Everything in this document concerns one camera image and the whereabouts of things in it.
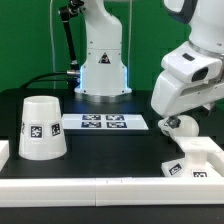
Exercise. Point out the white lamp shade cone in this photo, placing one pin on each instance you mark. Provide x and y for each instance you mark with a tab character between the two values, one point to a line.
42	135

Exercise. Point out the white lamp bulb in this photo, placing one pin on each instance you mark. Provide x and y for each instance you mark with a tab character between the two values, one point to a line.
188	127

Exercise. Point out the white left fence rail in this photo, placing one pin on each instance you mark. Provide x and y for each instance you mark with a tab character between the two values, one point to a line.
4	153

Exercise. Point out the white front fence rail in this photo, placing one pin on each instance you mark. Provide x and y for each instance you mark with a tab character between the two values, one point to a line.
110	191

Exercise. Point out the white marker sheet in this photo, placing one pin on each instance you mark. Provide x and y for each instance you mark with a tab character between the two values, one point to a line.
103	122

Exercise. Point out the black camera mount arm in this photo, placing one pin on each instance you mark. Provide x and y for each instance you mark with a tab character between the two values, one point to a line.
67	12

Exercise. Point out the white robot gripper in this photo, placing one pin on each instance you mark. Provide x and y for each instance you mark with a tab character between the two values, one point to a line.
192	77

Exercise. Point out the white fence rail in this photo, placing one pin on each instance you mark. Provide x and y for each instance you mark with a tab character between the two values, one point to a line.
4	153
110	191
217	161

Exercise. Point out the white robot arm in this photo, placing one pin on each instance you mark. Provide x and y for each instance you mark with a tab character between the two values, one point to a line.
206	19

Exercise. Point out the white right fence rail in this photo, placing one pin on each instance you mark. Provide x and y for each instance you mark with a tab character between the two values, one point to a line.
217	161

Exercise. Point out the white lamp base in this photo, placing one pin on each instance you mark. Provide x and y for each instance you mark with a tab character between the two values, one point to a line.
195	162

